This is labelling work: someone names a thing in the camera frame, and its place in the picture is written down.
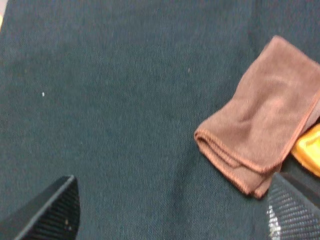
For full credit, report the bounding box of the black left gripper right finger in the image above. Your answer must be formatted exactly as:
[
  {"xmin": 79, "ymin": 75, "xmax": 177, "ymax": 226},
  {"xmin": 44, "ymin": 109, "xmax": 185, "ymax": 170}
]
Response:
[{"xmin": 266, "ymin": 173, "xmax": 320, "ymax": 240}]

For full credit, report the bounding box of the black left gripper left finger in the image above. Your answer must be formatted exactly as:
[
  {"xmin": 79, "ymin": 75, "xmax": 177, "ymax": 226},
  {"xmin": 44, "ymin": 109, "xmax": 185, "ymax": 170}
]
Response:
[{"xmin": 0, "ymin": 175, "xmax": 81, "ymax": 240}]

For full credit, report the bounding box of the orange toy waffle slice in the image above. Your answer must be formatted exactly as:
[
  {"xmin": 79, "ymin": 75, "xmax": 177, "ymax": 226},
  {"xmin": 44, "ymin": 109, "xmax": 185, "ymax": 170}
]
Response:
[{"xmin": 291, "ymin": 124, "xmax": 320, "ymax": 177}]

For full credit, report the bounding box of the brown folded cloth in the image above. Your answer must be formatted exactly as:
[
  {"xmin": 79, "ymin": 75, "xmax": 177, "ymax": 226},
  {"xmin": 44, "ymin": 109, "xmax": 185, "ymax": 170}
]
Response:
[{"xmin": 194, "ymin": 36, "xmax": 320, "ymax": 199}]

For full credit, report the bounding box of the black tablecloth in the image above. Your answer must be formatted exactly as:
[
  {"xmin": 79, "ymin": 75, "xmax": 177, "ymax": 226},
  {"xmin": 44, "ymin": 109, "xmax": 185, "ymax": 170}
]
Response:
[{"xmin": 0, "ymin": 0, "xmax": 320, "ymax": 240}]

